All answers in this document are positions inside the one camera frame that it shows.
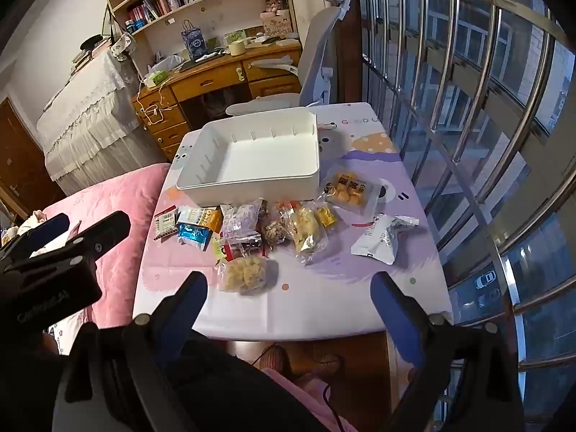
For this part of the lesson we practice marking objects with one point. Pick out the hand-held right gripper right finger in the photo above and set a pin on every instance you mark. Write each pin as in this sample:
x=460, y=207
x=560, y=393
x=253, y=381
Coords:
x=396, y=319

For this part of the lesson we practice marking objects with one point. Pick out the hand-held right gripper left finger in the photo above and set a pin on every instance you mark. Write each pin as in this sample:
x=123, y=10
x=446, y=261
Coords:
x=180, y=317

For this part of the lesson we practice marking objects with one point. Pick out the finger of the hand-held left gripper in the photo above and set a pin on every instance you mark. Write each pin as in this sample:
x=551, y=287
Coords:
x=49, y=227
x=108, y=229

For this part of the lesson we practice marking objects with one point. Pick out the brown and white small packet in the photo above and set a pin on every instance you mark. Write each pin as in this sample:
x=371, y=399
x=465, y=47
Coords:
x=165, y=224

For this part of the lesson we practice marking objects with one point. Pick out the green snack packet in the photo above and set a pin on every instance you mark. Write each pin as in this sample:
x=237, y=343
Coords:
x=218, y=249

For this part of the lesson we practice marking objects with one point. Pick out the clear packet of pale popcorn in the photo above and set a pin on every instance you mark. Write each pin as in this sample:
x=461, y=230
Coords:
x=245, y=274

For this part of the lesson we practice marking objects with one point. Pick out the white and silver snack packet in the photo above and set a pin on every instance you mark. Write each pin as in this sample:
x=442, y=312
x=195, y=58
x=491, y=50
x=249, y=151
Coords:
x=380, y=239

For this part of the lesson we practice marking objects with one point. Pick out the blue snack packet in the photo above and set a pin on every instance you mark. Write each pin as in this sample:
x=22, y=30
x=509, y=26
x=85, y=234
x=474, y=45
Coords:
x=193, y=235

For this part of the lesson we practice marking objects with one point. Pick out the dark red snack packet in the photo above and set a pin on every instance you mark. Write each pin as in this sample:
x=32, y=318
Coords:
x=245, y=248

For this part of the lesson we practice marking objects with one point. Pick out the orange snack packet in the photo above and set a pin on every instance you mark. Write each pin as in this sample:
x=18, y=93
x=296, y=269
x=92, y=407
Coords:
x=209, y=219

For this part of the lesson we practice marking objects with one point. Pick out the purple clear snack packet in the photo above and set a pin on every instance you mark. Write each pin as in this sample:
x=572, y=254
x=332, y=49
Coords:
x=243, y=222

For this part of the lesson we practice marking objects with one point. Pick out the small yellow snack packet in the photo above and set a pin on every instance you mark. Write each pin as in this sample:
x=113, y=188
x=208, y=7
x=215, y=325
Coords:
x=327, y=217

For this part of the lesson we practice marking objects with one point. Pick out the clear packet of pale crisps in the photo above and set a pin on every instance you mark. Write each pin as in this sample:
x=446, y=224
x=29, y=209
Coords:
x=306, y=229

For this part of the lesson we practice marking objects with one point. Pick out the clear packet of dark balls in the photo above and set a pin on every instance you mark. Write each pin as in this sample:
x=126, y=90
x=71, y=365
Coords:
x=275, y=231

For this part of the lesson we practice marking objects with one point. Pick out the clear packet of yellow puffs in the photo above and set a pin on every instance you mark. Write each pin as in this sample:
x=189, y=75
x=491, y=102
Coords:
x=346, y=193

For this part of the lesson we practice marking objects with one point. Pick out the orange-red snack packet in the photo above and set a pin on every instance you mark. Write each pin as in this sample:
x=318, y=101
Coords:
x=288, y=207

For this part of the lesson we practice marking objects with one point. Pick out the white plastic bin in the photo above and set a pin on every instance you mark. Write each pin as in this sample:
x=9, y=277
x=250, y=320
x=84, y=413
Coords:
x=252, y=162

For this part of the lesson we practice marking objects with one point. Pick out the white printed cloth bundle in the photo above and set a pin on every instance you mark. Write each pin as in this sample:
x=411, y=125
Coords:
x=31, y=224

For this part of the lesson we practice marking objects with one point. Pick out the pink blanket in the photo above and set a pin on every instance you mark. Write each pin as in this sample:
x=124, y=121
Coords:
x=117, y=202

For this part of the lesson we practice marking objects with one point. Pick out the cartoon printed tablecloth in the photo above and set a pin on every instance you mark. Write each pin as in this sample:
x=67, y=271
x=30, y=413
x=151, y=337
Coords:
x=360, y=288

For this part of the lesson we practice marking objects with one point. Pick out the brown wooden door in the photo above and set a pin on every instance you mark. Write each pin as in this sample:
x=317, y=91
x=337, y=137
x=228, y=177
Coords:
x=22, y=157

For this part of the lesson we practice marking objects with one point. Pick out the brown fuzzy slipper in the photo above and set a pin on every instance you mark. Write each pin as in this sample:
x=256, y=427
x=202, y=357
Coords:
x=326, y=360
x=275, y=357

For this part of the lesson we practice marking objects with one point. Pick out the person's dark jacket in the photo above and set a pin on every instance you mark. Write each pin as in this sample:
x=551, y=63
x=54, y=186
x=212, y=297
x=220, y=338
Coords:
x=216, y=391

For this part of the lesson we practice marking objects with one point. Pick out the white parked car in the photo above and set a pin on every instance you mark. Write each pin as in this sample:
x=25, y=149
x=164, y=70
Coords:
x=486, y=279

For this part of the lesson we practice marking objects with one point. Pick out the person's pink pants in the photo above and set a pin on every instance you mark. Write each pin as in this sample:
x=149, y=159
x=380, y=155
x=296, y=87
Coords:
x=306, y=396

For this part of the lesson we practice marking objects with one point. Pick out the metal window bars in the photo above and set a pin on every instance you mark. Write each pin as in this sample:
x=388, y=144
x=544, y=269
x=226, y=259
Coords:
x=499, y=256

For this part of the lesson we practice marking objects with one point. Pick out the green tissue box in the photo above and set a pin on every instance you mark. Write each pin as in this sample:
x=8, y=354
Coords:
x=156, y=80

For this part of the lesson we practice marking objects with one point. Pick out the white plastic bag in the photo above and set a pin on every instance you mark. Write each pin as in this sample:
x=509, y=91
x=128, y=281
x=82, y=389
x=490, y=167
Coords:
x=168, y=62

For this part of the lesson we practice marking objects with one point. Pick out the wooden desk with drawers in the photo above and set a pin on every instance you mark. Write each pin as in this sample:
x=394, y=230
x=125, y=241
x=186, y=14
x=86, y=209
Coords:
x=211, y=83

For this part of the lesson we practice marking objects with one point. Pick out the white floral pouch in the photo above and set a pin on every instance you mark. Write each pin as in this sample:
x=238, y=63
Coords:
x=122, y=46

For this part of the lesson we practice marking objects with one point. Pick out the black round object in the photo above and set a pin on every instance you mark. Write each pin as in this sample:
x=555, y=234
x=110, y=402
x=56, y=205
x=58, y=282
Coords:
x=92, y=41

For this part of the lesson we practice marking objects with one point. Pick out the blue gift bag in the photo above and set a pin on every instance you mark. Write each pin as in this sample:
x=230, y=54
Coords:
x=194, y=42

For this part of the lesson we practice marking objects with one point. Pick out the beige tape roll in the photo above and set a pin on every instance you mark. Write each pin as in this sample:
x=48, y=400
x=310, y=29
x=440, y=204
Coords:
x=236, y=49

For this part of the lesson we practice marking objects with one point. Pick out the row of colourful books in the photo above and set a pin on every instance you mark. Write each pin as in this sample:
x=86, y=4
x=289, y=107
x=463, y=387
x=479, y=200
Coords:
x=150, y=9

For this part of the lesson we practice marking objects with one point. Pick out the wooden bookshelf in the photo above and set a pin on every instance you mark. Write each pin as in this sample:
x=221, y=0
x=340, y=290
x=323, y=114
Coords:
x=211, y=13

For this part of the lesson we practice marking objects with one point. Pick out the white patterned box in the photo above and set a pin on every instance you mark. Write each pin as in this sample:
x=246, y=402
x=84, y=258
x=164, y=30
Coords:
x=276, y=24

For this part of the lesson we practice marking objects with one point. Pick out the grey office chair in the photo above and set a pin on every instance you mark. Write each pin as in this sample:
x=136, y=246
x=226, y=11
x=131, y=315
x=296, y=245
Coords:
x=317, y=63

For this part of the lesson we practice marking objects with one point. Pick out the brown-haired doll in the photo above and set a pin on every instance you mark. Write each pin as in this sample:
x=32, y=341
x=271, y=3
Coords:
x=273, y=2

